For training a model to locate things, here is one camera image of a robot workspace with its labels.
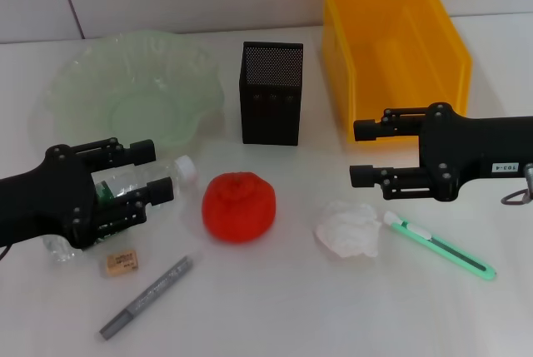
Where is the grey marker pen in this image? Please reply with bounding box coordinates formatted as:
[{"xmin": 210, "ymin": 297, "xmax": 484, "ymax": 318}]
[{"xmin": 98, "ymin": 253, "xmax": 204, "ymax": 341}]

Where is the white paper ball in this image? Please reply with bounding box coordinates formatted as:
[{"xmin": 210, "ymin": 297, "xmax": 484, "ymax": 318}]
[{"xmin": 315, "ymin": 201, "xmax": 382, "ymax": 259}]

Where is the green glass fruit plate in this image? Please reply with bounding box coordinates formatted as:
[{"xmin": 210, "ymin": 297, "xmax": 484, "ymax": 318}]
[{"xmin": 28, "ymin": 30, "xmax": 226, "ymax": 159}]

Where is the yellow plastic bin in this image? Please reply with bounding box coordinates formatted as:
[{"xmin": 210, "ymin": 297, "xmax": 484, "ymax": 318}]
[{"xmin": 319, "ymin": 0, "xmax": 474, "ymax": 146}]

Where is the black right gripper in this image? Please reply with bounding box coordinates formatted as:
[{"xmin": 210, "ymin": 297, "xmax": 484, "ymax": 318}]
[{"xmin": 349, "ymin": 102, "xmax": 533, "ymax": 202}]

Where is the green utility knife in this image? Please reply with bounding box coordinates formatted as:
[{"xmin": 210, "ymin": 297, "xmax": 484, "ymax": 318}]
[{"xmin": 382, "ymin": 210, "xmax": 497, "ymax": 282}]

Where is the clear plastic water bottle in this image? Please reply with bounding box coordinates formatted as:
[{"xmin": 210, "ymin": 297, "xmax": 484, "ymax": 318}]
[{"xmin": 41, "ymin": 155, "xmax": 200, "ymax": 265}]

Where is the black mesh pen holder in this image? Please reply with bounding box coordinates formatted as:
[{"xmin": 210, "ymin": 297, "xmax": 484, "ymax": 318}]
[{"xmin": 239, "ymin": 41, "xmax": 304, "ymax": 146}]

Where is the grey right gripper cable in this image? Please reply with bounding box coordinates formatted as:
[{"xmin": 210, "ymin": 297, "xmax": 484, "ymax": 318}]
[{"xmin": 501, "ymin": 162, "xmax": 533, "ymax": 207}]

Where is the small beige eraser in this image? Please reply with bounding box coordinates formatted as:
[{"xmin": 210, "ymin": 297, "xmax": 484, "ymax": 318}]
[{"xmin": 104, "ymin": 250, "xmax": 138, "ymax": 279}]

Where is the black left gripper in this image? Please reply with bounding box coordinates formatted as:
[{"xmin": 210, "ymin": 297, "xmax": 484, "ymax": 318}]
[{"xmin": 0, "ymin": 137, "xmax": 175, "ymax": 249}]

